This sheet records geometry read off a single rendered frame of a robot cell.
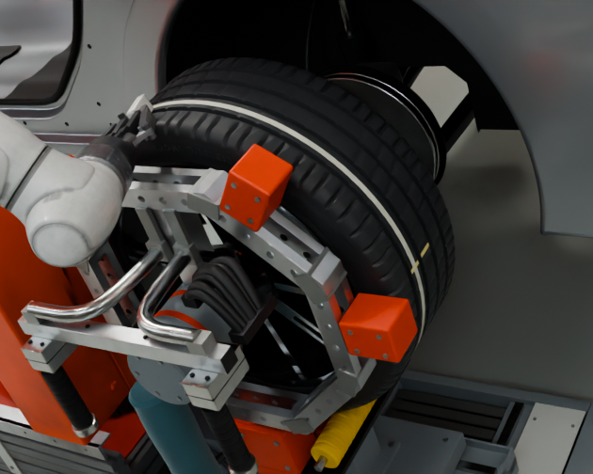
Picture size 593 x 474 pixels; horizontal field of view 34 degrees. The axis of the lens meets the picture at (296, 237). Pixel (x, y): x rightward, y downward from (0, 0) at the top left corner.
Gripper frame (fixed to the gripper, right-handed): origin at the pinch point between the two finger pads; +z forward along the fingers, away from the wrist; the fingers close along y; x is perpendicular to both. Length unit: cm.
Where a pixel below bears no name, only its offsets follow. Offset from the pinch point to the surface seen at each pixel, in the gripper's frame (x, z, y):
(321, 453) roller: -69, -11, -2
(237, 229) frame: -17.8, -18.3, 11.8
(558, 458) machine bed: -118, 23, 28
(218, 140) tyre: -7.0, -9.3, 13.0
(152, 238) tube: -16.7, -11.2, -5.2
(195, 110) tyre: -3.5, -1.2, 8.8
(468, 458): -106, 17, 12
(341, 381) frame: -49, -19, 13
